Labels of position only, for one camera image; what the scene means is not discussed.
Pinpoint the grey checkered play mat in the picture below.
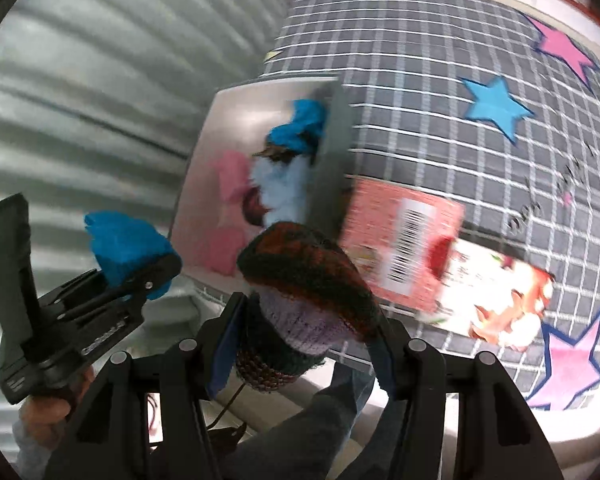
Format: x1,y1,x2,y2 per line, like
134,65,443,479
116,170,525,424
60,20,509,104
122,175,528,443
263,0,600,408

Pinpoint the person's left hand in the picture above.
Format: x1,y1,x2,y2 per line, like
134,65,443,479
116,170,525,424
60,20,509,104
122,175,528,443
19,367,95,451

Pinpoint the pink foam sponge block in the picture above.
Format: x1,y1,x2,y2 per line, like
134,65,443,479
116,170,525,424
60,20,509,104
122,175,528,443
187,150,251,276

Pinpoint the grey white storage box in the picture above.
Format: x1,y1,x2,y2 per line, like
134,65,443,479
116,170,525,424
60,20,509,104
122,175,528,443
170,74,353,292

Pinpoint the light blue fluffy duster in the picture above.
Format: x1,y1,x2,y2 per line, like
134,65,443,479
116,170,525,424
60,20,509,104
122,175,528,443
250,155,312,228

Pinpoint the brown purple knitted hat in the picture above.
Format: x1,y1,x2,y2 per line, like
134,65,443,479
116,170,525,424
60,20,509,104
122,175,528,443
235,221,381,392

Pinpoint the blue cloth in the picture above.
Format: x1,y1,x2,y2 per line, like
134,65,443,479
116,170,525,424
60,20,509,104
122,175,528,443
265,99,327,155
84,210,175,288

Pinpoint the green pleated curtain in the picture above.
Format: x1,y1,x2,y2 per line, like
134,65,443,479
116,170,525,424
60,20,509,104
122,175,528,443
0,0,287,293

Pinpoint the red printed cardboard box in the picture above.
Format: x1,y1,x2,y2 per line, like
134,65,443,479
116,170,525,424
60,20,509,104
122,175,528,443
340,178,554,351

